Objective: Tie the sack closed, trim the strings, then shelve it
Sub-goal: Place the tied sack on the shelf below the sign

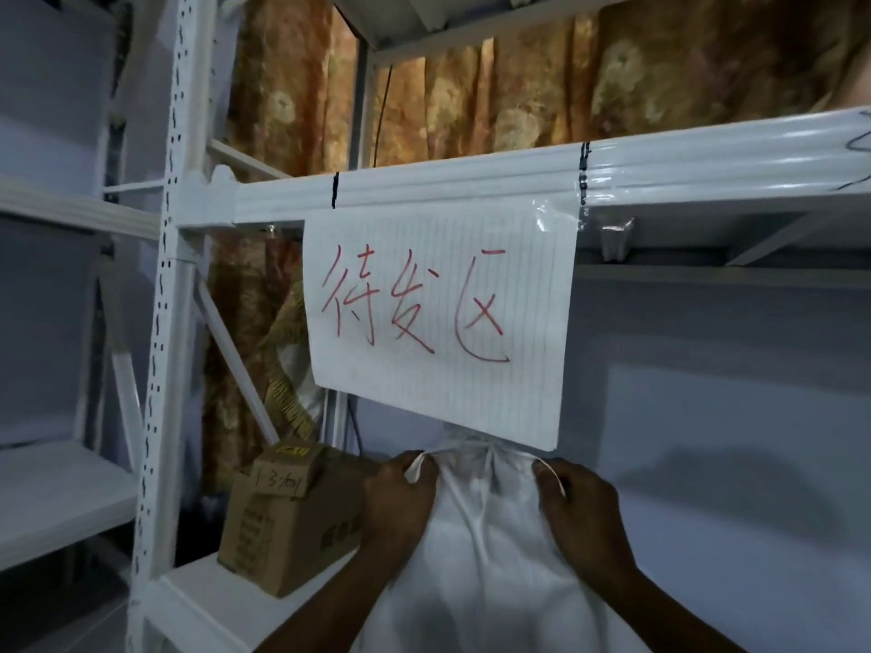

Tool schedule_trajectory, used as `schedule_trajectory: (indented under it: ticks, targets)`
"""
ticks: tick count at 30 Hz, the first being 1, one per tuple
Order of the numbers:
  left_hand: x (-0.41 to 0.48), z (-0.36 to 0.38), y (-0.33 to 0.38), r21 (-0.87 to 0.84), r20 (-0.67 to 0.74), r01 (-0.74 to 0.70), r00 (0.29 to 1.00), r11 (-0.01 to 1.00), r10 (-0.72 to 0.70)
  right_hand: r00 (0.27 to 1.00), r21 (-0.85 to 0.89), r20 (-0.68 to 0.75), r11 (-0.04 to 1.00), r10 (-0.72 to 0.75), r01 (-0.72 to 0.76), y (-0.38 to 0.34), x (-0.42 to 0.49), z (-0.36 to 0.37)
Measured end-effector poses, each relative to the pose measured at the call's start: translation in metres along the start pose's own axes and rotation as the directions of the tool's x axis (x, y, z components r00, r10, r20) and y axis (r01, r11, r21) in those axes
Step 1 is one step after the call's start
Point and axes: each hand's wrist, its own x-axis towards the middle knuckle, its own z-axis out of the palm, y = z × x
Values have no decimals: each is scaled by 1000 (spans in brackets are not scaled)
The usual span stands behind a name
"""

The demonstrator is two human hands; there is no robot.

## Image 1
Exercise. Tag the person's left hand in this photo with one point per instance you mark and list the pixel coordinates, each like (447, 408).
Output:
(398, 510)

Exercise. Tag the white woven sack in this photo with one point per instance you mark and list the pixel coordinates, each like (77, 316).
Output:
(490, 571)

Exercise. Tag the white diagonal rack brace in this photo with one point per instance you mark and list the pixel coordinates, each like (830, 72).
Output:
(235, 360)

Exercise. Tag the grey metal rear upright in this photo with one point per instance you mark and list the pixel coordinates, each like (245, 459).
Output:
(361, 108)

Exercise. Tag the person's right hand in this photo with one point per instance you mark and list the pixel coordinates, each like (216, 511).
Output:
(585, 523)

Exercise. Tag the small brown cardboard box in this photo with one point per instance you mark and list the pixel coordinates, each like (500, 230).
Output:
(289, 469)

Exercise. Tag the brown floral curtain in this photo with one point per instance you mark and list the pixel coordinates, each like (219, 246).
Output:
(286, 95)

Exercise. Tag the person's left forearm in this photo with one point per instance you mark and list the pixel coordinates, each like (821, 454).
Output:
(333, 612)

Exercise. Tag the white perforated rack post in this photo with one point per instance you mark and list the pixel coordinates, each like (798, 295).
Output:
(170, 333)

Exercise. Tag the large brown cardboard box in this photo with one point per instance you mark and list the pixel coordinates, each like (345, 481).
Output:
(292, 530)

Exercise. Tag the clear tape strip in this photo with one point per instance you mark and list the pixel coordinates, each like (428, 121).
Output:
(551, 210)

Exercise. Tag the white neighbouring shelf board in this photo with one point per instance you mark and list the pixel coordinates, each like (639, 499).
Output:
(61, 496)
(75, 207)

